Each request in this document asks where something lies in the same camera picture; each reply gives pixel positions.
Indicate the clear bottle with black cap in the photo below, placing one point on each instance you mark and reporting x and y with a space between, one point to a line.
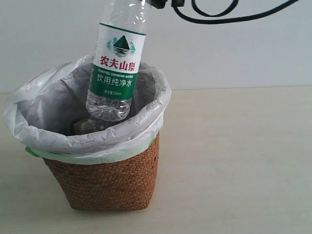
94 125

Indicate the white and green bin liner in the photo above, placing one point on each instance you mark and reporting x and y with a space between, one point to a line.
41 112

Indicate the brown cardboard pulp tray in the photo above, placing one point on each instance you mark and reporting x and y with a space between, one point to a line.
76 126

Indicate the clear bottle with green label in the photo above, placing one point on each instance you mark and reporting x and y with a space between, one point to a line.
116 61

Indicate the brown woven wicker basket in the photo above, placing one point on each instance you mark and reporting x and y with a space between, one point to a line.
127 185

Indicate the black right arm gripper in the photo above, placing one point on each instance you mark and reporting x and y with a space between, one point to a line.
160 4

